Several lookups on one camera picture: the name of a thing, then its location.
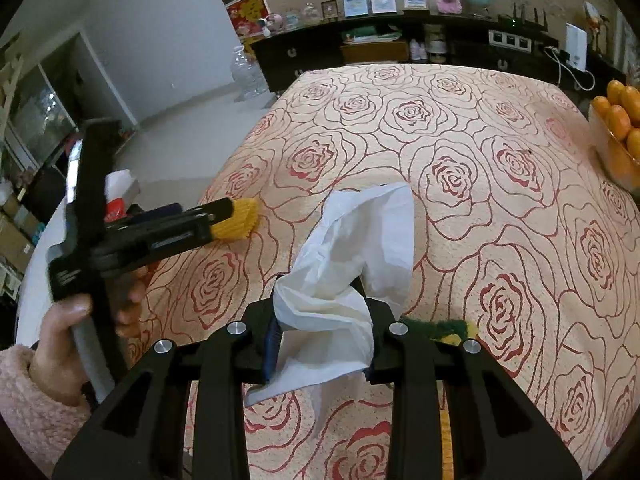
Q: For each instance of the pale wooden ladder shelf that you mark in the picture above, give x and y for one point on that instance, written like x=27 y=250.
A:
x=12 y=80

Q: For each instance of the white paper tissue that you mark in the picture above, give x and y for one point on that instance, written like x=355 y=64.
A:
x=360 y=240

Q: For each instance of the yellow foam net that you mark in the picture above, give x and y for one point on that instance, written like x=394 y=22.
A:
x=240 y=220

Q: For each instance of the red festive wall poster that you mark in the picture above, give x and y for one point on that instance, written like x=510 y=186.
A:
x=245 y=15

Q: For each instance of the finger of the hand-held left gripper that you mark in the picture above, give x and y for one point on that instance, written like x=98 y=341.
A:
x=160 y=212
x=175 y=240

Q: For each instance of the clear large water jug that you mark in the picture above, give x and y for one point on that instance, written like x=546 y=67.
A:
x=250 y=75

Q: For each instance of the rose print tablecloth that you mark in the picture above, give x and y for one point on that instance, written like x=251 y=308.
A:
x=450 y=125

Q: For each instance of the white flat device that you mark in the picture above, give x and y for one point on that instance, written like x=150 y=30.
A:
x=576 y=45

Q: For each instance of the glass sliding door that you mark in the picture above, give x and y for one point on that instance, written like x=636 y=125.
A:
x=45 y=105

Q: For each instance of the clear glass bowl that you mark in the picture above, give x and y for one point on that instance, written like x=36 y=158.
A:
x=596 y=132

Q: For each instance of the brown wooden box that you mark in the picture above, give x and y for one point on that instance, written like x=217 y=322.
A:
x=375 y=52

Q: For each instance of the white socket panel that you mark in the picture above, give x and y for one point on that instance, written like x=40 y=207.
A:
x=510 y=40

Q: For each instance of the green yellow sponge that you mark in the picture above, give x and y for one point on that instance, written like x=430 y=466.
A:
x=440 y=330

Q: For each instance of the black long cabinet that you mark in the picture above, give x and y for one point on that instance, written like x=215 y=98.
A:
x=280 y=60

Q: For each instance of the white orange figurine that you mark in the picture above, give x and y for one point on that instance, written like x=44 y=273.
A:
x=595 y=17

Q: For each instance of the stack of cardboard boxes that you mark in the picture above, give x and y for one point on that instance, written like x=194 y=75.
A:
x=12 y=240

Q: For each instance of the white framed picture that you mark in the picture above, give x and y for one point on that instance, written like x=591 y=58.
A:
x=415 y=0
x=384 y=3
x=355 y=6

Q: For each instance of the green book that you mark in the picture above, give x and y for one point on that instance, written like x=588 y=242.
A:
x=370 y=35

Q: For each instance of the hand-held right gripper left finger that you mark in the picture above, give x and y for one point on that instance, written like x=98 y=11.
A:
x=272 y=355

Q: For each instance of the red white tissue box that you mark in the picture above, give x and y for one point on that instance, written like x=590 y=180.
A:
x=117 y=207

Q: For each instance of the glass dome ornament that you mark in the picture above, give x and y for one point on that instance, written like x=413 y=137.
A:
x=310 y=14
x=292 y=21

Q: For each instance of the white pink figurine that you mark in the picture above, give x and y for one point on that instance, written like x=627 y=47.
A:
x=272 y=25

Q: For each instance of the black router with antennas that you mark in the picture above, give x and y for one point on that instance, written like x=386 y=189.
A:
x=522 y=22

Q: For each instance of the small wooden picture frame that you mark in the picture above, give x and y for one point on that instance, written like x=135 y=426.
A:
x=329 y=10

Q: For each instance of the person's left hand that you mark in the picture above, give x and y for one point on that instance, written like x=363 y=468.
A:
x=55 y=340

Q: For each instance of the bowl of oranges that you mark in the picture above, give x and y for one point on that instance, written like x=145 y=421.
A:
x=620 y=120

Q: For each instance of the dark furniture piece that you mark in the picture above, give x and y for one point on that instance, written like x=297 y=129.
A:
x=47 y=192

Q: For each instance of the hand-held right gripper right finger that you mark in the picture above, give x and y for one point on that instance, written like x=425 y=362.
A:
x=385 y=340

